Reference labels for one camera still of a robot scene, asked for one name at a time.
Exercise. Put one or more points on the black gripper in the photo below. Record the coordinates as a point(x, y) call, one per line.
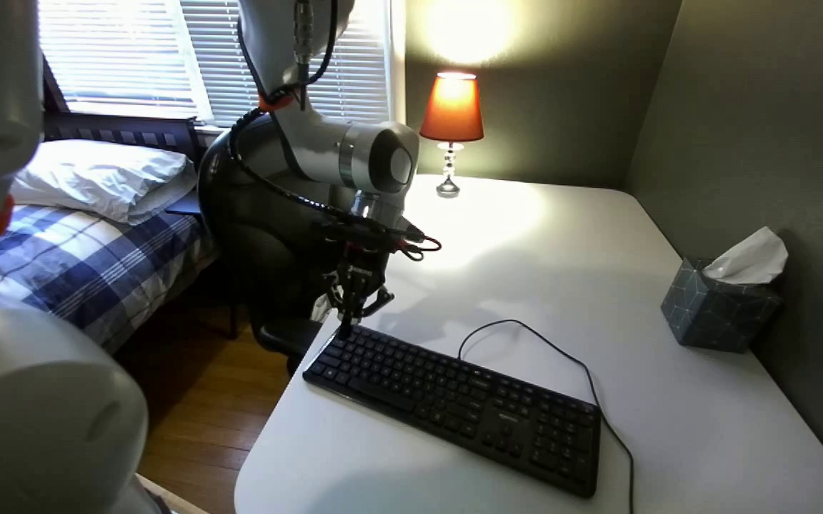
point(361, 268)

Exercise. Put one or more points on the blue plaid bed blanket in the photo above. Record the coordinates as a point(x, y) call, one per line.
point(98, 268)

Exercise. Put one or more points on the grey patterned tissue box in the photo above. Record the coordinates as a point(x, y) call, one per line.
point(713, 309)

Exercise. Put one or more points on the white pillow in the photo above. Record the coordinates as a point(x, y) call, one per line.
point(98, 175)

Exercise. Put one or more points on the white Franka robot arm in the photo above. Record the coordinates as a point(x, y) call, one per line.
point(11, 411)

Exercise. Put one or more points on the white window blind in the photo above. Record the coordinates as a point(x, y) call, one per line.
point(371, 68)
point(115, 48)

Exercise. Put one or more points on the black office chair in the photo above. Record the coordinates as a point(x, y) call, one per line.
point(257, 258)

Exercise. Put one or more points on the white object beside chair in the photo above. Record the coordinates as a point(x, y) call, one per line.
point(321, 308)

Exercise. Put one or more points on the dark bed headboard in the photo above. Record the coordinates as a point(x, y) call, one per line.
point(115, 129)

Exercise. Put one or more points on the orange shade table lamp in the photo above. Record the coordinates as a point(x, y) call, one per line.
point(453, 109)

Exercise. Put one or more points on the black computer keyboard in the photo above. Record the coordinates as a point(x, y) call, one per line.
point(458, 403)

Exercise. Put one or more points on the white tissue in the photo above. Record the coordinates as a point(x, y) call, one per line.
point(750, 258)

